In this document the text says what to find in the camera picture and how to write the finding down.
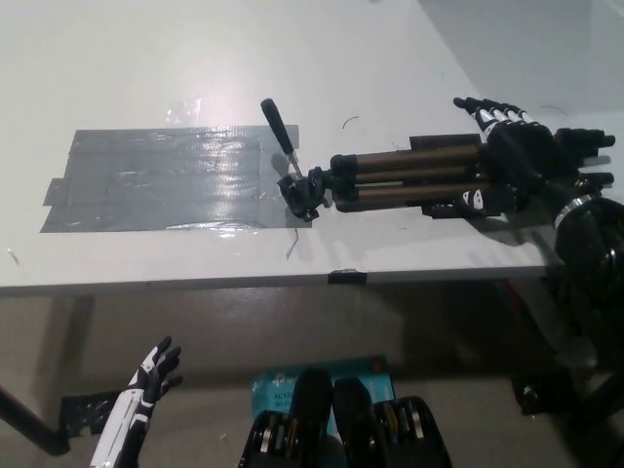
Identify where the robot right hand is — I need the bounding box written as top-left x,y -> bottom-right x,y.
452,96 -> 582,216

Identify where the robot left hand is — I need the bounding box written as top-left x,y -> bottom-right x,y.
127,335 -> 184,409

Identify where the bronze and black camera tripod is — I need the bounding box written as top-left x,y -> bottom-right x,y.
259,98 -> 615,225

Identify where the black floor tape patch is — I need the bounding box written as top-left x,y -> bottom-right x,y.
60,389 -> 123,435
511,373 -> 576,415

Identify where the black table leg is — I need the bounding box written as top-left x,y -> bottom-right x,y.
0,384 -> 72,457

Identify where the teal cardboard box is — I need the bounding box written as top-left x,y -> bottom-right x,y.
251,355 -> 394,435

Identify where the small black tape strip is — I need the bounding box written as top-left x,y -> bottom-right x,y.
329,267 -> 368,287

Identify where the clear tape piece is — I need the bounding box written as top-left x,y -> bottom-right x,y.
165,97 -> 202,126

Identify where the grey duct tape patch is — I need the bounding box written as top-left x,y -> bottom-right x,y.
37,124 -> 301,235

